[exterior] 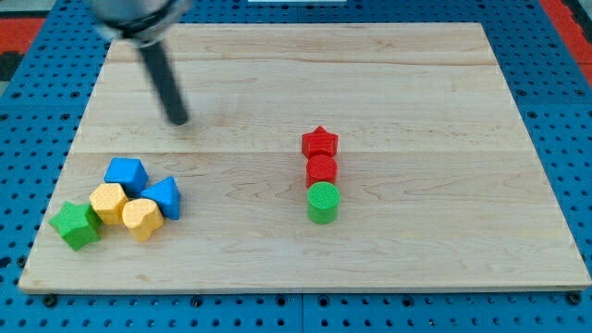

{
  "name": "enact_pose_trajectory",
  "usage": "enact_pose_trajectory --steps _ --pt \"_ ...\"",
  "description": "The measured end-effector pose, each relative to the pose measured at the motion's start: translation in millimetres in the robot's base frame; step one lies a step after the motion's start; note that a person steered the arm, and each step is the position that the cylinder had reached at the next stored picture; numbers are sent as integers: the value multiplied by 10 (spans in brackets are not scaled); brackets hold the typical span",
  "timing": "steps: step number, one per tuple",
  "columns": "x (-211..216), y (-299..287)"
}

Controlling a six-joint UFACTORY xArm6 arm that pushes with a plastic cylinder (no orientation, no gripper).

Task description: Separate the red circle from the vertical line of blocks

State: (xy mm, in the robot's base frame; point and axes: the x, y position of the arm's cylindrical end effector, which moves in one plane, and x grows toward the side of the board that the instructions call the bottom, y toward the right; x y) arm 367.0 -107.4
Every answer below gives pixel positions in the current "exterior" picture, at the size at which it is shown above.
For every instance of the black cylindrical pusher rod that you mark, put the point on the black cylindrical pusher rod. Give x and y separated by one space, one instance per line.
154 57

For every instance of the red circle block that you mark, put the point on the red circle block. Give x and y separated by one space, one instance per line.
321 168

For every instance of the green circle block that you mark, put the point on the green circle block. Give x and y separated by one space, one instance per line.
323 202

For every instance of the blue cube block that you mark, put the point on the blue cube block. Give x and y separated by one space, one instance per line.
129 173

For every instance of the blue triangle block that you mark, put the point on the blue triangle block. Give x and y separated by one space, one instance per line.
166 195

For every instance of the yellow hexagon block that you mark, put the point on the yellow hexagon block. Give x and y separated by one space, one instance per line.
108 201

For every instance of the yellow heart block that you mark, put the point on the yellow heart block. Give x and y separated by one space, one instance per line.
142 217

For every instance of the red star block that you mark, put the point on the red star block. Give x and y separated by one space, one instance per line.
320 141

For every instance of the green star block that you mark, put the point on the green star block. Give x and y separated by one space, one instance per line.
76 224

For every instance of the light wooden board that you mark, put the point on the light wooden board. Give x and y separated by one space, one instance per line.
441 188

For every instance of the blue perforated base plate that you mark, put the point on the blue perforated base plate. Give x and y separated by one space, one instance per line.
542 54

